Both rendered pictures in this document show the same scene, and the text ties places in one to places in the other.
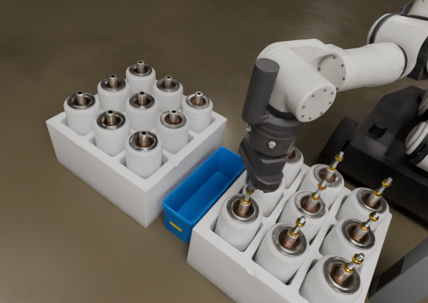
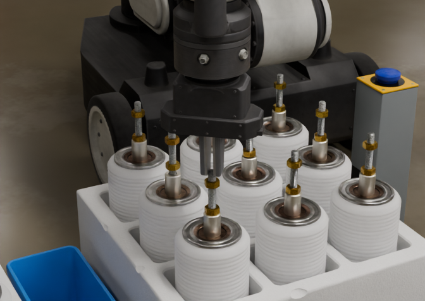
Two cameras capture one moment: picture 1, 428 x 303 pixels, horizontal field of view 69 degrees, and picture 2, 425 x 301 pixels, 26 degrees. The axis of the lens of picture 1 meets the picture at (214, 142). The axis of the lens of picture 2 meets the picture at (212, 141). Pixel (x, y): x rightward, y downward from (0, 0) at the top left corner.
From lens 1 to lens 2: 0.73 m
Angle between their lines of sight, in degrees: 47
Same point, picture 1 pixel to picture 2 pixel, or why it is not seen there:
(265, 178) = (250, 116)
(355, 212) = (281, 151)
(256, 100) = not seen: outside the picture
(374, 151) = not seen: hidden behind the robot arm
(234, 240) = (240, 285)
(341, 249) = (327, 185)
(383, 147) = not seen: hidden behind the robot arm
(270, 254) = (298, 243)
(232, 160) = (43, 272)
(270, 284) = (327, 281)
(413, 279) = (388, 170)
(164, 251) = not seen: outside the picture
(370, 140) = (166, 93)
